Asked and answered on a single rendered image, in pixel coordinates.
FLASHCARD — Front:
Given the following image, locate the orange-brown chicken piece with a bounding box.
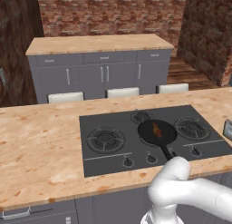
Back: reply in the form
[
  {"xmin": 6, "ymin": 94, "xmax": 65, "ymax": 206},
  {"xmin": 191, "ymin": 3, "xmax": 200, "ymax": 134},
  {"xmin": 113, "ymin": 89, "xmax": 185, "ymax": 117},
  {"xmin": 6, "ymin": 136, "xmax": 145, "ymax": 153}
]
[{"xmin": 151, "ymin": 122, "xmax": 164, "ymax": 139}]

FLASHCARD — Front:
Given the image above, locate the white stool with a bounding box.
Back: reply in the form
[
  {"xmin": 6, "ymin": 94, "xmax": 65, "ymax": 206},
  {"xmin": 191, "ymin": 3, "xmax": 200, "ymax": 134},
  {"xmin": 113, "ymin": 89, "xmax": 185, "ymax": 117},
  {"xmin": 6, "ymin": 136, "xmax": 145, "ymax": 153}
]
[
  {"xmin": 105, "ymin": 86, "xmax": 140, "ymax": 99},
  {"xmin": 47, "ymin": 91, "xmax": 85, "ymax": 104},
  {"xmin": 156, "ymin": 83, "xmax": 190, "ymax": 94}
]

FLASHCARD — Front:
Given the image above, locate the black frying pan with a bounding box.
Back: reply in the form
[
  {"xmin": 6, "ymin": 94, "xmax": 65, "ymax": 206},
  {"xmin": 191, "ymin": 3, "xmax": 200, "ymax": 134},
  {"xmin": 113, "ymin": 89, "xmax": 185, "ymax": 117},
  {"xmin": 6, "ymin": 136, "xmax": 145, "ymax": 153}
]
[{"xmin": 137, "ymin": 119, "xmax": 179, "ymax": 161}]

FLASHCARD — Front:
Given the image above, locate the grey cupboard run, wooden top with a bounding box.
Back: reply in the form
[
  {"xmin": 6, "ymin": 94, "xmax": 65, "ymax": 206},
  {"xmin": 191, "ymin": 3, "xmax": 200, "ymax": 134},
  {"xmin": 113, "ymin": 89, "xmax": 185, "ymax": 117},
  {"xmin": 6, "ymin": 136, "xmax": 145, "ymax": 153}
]
[{"xmin": 24, "ymin": 33, "xmax": 176, "ymax": 105}]

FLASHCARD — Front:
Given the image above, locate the dark grey gas hob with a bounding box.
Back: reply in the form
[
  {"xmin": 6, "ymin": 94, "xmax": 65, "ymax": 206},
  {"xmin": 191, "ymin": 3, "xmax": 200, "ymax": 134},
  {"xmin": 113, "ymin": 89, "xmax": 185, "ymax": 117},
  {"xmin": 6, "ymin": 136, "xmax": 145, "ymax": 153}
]
[{"xmin": 78, "ymin": 104, "xmax": 232, "ymax": 179}]

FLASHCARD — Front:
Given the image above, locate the black hob knob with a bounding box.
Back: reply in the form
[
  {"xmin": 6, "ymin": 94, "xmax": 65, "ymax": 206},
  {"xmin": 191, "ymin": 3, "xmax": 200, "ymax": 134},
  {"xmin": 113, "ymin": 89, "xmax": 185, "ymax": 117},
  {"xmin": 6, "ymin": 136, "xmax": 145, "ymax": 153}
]
[
  {"xmin": 145, "ymin": 151, "xmax": 159, "ymax": 165},
  {"xmin": 190, "ymin": 145, "xmax": 203, "ymax": 158},
  {"xmin": 122, "ymin": 154, "xmax": 135, "ymax": 168}
]

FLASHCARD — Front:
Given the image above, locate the grey cupboard door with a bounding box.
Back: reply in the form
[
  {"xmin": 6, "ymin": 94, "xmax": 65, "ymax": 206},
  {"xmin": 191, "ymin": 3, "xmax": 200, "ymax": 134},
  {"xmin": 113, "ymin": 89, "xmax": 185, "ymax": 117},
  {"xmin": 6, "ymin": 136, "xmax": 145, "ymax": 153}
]
[{"xmin": 74, "ymin": 186, "xmax": 152, "ymax": 224}]

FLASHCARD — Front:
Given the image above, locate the grey rectangular object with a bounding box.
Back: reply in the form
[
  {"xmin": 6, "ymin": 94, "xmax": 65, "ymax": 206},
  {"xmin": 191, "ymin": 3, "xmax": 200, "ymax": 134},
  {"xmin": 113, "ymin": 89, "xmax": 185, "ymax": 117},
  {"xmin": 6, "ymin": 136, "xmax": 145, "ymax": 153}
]
[{"xmin": 222, "ymin": 118, "xmax": 232, "ymax": 142}]

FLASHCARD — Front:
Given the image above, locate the grey drawer front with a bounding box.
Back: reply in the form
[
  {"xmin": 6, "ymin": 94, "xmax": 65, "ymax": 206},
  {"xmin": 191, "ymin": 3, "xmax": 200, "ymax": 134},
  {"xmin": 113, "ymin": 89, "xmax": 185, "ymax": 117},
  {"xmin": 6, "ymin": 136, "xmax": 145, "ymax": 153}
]
[{"xmin": 0, "ymin": 199, "xmax": 77, "ymax": 224}]

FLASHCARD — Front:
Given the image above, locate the grey wall fitting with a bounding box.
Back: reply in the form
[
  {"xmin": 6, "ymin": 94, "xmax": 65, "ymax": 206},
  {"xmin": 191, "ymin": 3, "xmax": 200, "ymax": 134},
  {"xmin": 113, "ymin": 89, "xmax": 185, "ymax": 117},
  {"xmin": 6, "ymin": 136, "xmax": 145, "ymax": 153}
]
[{"xmin": 0, "ymin": 67, "xmax": 7, "ymax": 87}]

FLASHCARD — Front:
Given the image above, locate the silver drawer handle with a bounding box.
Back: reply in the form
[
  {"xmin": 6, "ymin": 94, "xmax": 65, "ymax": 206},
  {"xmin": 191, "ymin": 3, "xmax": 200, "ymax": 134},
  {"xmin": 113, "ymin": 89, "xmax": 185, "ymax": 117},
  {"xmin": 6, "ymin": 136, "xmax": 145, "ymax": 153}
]
[{"xmin": 1, "ymin": 206, "xmax": 32, "ymax": 221}]

